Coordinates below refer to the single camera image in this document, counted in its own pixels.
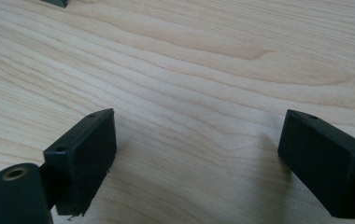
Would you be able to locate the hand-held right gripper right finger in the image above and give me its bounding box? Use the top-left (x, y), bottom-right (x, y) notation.
top-left (277, 108), bottom-right (355, 219)

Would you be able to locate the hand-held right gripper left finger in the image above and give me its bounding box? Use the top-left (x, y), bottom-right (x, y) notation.
top-left (43, 107), bottom-right (118, 217)

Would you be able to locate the dark grey object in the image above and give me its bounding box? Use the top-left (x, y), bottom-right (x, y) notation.
top-left (39, 0), bottom-right (69, 9)

